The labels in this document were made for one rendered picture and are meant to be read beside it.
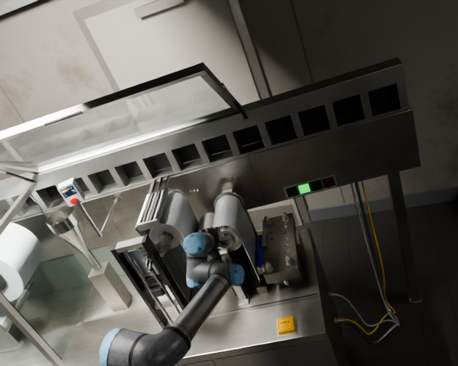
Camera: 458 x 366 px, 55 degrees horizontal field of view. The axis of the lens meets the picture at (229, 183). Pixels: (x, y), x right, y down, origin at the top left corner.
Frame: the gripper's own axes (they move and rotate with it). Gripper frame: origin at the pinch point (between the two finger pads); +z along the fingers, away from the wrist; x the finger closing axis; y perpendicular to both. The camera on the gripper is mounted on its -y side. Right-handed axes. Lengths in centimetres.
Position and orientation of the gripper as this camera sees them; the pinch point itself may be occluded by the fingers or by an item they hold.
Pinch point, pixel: (220, 245)
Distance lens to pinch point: 188.5
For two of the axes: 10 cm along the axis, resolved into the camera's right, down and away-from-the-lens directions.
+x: -9.4, 2.5, 2.2
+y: -2.3, -9.6, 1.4
